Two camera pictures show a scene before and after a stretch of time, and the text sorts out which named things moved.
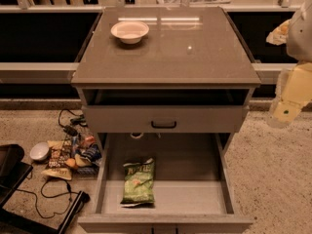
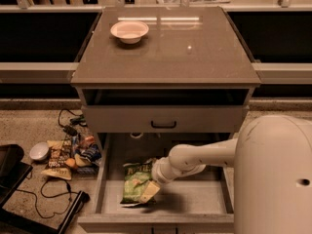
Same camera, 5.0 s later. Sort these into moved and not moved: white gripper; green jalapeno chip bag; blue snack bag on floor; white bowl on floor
Moved: white gripper
Not moved: white bowl on floor; blue snack bag on floor; green jalapeno chip bag
